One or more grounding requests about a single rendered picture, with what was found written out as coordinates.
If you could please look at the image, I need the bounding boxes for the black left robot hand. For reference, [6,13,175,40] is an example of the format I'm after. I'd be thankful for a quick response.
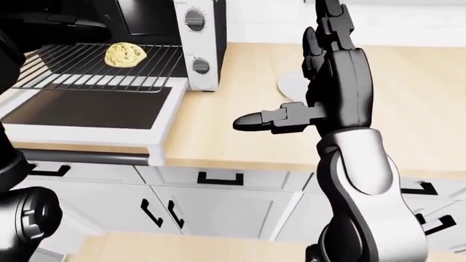
[21,0,114,46]

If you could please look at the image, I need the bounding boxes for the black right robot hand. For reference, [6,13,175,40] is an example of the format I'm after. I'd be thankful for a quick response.
[232,0,374,138]

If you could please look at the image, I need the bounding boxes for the silver oven knob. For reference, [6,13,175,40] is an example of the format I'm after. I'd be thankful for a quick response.
[183,7,208,33]
[191,57,212,75]

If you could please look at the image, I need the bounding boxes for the white round plate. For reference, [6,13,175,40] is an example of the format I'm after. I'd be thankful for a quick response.
[276,71,313,100]

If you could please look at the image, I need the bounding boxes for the white drawer front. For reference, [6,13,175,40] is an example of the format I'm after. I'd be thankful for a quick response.
[133,164,315,194]
[14,159,147,186]
[301,170,466,202]

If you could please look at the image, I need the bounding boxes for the yellow speckled scone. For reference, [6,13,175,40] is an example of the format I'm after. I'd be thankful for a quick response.
[104,41,148,68]

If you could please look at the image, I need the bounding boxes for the black drawer handle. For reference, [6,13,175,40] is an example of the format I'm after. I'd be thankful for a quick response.
[400,180,438,197]
[197,171,245,186]
[30,164,72,179]

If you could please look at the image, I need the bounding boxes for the white glass oven door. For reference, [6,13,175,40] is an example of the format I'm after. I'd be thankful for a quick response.
[0,81,190,167]

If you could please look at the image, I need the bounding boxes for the black wire oven rack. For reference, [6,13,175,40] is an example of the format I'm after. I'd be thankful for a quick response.
[10,41,189,92]

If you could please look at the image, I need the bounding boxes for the black cabinet door handle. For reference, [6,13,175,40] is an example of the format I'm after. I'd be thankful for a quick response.
[167,199,186,229]
[141,199,163,227]
[414,212,458,231]

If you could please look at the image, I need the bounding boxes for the white cabinet door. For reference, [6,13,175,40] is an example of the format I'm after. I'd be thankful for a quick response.
[39,179,185,236]
[400,195,466,260]
[149,184,304,237]

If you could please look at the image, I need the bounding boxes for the white toaster oven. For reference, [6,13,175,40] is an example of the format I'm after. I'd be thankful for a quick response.
[14,0,229,94]

